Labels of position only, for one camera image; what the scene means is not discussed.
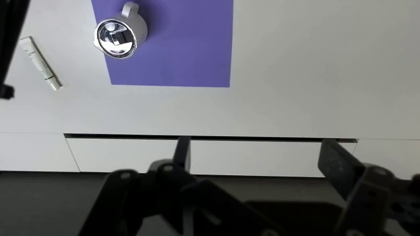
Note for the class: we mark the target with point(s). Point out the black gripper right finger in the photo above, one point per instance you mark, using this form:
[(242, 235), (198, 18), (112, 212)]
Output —
[(376, 204)]

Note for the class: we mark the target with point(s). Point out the black camera stand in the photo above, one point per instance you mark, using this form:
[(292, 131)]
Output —
[(9, 34)]

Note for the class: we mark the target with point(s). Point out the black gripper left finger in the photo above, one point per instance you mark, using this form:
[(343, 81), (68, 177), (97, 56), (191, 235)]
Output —
[(145, 204)]

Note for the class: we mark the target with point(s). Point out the white tube marker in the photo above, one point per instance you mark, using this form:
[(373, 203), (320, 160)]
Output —
[(40, 60)]

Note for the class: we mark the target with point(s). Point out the clear sliding cup lid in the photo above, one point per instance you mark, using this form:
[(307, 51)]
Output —
[(115, 38)]

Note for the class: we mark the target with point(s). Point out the purple mat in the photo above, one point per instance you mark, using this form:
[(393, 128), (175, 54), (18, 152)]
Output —
[(184, 43)]

